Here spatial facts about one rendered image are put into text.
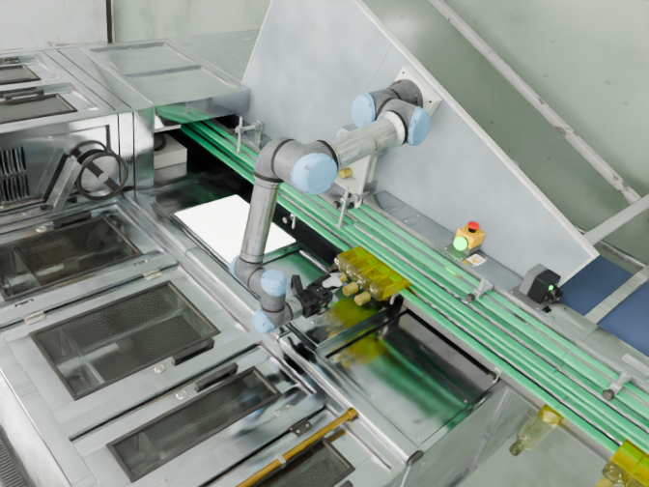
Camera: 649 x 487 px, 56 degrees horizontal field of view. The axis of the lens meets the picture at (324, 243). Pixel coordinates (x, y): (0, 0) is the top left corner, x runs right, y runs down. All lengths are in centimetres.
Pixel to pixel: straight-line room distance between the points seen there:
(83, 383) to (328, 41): 148
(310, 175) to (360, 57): 81
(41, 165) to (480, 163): 159
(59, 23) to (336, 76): 337
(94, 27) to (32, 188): 317
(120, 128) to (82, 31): 302
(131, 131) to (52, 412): 119
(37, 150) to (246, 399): 122
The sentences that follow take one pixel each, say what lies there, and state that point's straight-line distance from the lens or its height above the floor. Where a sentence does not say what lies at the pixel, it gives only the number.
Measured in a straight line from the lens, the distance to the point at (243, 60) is 319.
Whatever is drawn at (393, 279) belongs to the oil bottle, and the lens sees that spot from 209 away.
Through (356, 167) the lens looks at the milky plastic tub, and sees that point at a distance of 239.
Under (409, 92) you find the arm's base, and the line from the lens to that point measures 208.
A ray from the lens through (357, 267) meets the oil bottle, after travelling 210.
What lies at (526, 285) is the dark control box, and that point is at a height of 84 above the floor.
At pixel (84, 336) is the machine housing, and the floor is 187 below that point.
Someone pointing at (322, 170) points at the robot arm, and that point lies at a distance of 163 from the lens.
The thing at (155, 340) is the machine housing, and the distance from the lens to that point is 204.
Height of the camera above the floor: 243
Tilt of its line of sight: 39 degrees down
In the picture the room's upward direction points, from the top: 112 degrees counter-clockwise
